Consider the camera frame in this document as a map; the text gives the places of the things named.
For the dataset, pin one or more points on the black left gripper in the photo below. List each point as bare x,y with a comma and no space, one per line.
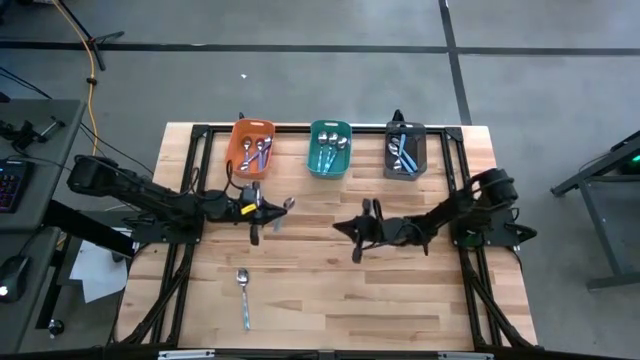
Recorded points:
225,207

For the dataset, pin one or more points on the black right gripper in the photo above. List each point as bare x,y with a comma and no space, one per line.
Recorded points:
380,232

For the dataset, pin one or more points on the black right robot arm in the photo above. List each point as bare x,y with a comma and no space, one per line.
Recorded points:
450,210

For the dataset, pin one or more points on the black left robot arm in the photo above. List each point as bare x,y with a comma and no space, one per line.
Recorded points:
150,195

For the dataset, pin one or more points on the teal plastic bin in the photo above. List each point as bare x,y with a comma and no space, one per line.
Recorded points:
345,165

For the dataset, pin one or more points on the orange plastic bin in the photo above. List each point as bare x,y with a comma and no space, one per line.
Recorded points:
237,132

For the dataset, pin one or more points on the gray plastic bin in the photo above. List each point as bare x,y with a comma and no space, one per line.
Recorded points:
420,150

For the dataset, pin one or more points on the black diagonal beam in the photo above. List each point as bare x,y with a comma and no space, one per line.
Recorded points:
90,230

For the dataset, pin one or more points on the white paper sheet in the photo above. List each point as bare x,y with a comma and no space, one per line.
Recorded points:
97,275

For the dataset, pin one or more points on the gray desk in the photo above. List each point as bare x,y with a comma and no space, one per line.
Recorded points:
30,320
50,150

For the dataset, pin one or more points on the black tripod stand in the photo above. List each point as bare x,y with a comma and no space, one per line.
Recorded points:
98,59

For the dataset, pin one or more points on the black round knob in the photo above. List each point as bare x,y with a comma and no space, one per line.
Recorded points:
56,327

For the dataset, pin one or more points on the dark metal side table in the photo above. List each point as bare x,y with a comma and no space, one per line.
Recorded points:
602,235

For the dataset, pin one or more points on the black desk clamp tool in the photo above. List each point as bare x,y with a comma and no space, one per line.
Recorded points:
25,134

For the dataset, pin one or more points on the black keyboard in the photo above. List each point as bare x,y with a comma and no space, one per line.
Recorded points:
12,185

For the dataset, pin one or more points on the black computer mouse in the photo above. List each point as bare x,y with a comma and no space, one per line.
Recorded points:
12,275

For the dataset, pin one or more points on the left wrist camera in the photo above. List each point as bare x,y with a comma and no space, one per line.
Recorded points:
251,192

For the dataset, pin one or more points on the black aluminium table frame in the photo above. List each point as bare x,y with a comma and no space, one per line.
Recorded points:
292,129

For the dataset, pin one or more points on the silver metal bracket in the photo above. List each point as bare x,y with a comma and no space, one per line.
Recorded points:
185,355
465,356

